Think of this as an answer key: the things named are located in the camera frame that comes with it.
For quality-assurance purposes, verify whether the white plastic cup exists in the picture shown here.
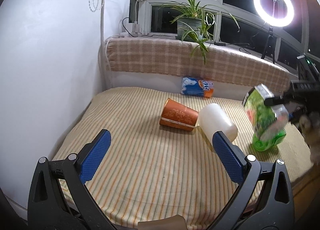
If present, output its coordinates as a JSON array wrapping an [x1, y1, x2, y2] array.
[[197, 103, 238, 143]]

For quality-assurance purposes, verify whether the white power adapter with cable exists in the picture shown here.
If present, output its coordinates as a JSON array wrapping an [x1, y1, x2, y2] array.
[[120, 17, 143, 37]]

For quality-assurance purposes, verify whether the blue orange snack packet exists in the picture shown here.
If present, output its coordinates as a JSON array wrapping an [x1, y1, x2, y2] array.
[[181, 77, 214, 98]]

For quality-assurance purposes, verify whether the orange patterned paper cup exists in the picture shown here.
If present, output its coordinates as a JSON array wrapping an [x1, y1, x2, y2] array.
[[159, 98, 199, 131]]

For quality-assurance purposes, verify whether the spider plant in grey pot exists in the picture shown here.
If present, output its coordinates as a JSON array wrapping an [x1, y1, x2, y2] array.
[[159, 0, 240, 65]]

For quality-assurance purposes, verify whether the green label cut bottle cup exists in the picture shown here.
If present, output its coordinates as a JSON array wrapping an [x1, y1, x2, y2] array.
[[242, 84, 289, 142]]

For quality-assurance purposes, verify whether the beige plaid backrest cloth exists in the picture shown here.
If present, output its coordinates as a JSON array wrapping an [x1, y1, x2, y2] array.
[[106, 38, 290, 93]]

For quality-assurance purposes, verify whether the white cabinet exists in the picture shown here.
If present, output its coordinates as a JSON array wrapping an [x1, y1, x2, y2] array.
[[1, 0, 101, 218]]

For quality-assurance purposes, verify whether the ring light on tripod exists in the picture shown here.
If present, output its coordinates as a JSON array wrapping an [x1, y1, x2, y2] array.
[[253, 0, 295, 64]]

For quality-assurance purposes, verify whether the white gloved right hand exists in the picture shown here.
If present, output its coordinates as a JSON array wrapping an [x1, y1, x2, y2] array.
[[299, 112, 320, 166]]

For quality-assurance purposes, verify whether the green tea bottle cup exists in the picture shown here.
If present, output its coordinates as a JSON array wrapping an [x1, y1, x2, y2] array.
[[252, 129, 286, 152]]

